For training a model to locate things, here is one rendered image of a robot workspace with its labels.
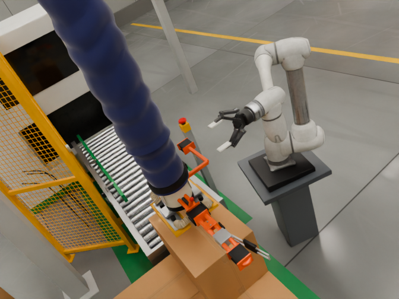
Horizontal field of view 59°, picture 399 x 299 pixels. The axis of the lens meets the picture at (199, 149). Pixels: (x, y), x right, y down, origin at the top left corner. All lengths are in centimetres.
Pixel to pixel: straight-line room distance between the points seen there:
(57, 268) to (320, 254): 214
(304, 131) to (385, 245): 114
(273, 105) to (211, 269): 91
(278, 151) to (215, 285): 96
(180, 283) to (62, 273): 124
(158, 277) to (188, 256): 58
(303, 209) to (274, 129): 116
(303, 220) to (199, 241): 109
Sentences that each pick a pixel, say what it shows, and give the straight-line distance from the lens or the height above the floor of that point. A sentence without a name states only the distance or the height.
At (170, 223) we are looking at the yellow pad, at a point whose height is 112.
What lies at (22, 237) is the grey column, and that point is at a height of 89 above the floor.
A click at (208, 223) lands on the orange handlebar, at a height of 124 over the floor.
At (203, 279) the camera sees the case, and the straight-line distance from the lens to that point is 197.
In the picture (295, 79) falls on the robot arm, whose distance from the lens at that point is 224.
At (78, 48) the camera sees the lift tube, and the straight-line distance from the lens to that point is 147.
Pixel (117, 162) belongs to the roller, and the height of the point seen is 55.
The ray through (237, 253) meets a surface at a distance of 155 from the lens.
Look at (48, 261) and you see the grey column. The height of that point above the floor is 56.
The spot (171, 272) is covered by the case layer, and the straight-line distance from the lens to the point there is 253.
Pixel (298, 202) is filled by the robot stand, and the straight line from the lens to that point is 272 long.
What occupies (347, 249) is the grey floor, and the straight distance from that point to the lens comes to 300.
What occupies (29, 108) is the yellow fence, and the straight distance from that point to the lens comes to 271.
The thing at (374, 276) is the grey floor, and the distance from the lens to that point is 288.
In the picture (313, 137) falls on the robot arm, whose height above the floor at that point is 99.
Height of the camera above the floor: 247
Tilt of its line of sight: 35 degrees down
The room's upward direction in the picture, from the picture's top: 24 degrees counter-clockwise
